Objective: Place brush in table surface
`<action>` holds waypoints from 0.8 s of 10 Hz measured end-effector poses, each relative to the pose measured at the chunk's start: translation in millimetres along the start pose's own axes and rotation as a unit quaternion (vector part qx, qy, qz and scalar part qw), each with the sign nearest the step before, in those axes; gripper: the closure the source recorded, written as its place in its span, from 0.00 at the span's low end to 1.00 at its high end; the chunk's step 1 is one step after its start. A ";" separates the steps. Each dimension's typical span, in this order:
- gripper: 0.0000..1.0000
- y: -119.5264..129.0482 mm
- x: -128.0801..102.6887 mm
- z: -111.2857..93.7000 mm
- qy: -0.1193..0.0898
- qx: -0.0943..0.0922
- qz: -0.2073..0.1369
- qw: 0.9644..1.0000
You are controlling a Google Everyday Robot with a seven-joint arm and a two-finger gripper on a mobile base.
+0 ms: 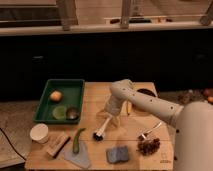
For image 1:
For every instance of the yellow banana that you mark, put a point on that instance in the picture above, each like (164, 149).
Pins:
(128, 105)

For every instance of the green lime slice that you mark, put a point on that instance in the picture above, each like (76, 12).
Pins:
(59, 112)

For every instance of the green plastic tray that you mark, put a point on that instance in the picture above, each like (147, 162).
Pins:
(72, 96)

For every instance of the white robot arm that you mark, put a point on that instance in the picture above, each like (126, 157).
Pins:
(193, 150)

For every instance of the white paper cup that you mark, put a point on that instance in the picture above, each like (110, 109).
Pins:
(40, 133)

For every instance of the grey cloth piece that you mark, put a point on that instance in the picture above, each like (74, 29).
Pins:
(81, 159)

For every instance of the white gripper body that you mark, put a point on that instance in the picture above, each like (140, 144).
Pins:
(114, 106)

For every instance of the brown grape bunch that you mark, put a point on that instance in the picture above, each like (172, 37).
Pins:
(149, 146)

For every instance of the green chili pepper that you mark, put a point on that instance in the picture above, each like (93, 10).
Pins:
(76, 147)

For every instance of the blue grey sponge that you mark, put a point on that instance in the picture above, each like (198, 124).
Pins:
(117, 154)

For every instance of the wooden scrub brush block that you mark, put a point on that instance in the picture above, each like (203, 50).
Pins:
(56, 145)

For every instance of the orange round fruit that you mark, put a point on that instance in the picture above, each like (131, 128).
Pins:
(56, 96)

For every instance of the white-handled black dish brush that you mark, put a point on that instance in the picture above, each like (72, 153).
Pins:
(98, 135)

